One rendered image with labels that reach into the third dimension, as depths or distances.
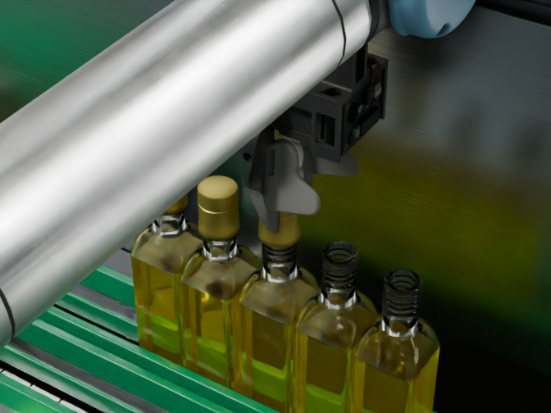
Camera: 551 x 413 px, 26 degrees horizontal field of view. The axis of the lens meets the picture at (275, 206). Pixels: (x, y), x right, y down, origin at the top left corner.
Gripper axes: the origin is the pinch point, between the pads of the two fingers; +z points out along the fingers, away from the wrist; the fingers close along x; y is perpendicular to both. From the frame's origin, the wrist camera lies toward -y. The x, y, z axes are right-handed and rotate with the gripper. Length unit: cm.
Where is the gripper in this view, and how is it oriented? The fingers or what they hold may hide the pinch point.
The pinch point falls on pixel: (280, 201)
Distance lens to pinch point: 96.3
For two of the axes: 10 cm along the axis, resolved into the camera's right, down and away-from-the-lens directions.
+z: 0.0, 7.9, 6.1
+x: 5.4, -5.2, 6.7
